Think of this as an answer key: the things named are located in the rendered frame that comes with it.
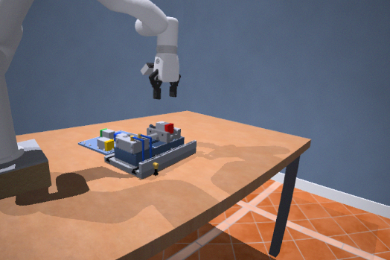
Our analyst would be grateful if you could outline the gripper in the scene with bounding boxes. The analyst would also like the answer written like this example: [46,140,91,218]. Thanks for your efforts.
[149,53,181,100]

